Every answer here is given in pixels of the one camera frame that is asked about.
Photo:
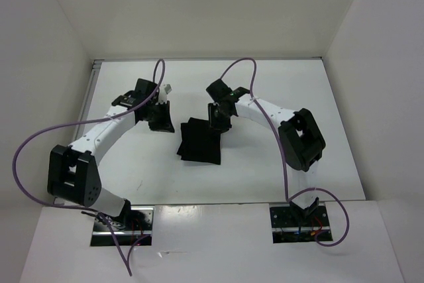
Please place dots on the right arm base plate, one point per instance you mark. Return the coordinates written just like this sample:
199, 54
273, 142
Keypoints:
287, 229

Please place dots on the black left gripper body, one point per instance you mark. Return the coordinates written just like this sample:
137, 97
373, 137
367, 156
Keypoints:
156, 113

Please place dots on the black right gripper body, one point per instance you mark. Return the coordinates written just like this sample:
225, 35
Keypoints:
224, 120

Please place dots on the black skirt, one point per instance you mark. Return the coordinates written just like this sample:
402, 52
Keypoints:
200, 143

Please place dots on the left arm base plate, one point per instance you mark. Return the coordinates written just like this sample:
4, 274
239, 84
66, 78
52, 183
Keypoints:
137, 230

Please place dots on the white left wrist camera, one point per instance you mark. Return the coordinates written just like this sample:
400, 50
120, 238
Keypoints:
163, 92

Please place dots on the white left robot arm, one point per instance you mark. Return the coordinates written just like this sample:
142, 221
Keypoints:
73, 173

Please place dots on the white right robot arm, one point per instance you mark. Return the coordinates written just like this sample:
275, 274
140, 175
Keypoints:
296, 131

